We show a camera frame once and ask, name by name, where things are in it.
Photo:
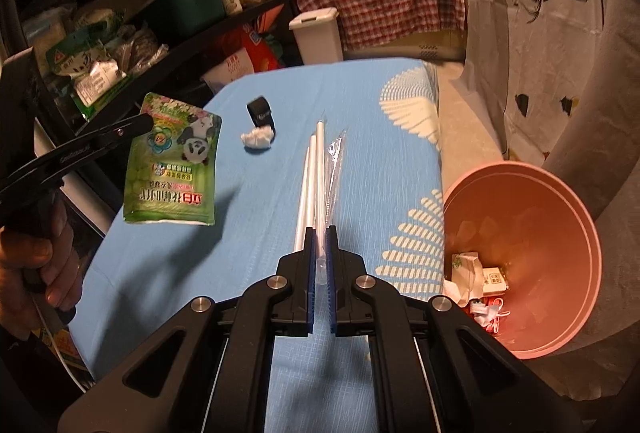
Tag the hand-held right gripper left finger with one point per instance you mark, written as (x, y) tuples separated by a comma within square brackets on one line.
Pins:
[(311, 263)]

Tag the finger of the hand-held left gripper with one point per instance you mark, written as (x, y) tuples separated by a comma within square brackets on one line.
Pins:
[(115, 133)]

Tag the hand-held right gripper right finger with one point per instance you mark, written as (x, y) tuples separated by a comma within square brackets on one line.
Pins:
[(331, 263)]

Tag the green panda print packet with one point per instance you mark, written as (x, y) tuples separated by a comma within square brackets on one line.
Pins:
[(170, 163)]

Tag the clear straw wrapper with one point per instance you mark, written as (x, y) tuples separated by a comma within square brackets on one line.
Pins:
[(335, 163)]

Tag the white paper bag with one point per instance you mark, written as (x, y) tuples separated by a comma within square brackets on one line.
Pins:
[(462, 273)]

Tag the pink plastic bin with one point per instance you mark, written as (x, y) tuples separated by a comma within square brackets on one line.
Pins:
[(550, 238)]

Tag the person's left hand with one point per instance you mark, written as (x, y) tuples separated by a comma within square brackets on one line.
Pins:
[(30, 263)]

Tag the green and white food bag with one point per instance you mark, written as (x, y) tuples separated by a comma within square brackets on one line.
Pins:
[(80, 68)]

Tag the dark patterned bag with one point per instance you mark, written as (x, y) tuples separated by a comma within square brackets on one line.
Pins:
[(145, 50)]

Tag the blue patterned table cover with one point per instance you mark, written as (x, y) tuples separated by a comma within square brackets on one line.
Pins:
[(250, 193)]

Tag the white bag with red print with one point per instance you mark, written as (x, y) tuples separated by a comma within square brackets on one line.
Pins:
[(227, 73)]

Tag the small crumpled white tissue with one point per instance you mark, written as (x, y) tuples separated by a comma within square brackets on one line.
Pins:
[(257, 138)]

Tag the green storage box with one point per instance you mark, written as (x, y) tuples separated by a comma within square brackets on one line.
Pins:
[(185, 3)]

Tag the orange printed bag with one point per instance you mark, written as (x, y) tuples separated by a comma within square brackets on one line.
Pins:
[(255, 50)]

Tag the white pedal bin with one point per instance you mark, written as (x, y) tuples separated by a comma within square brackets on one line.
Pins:
[(320, 38)]

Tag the white deer print cloth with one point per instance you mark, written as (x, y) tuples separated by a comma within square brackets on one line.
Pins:
[(540, 63)]

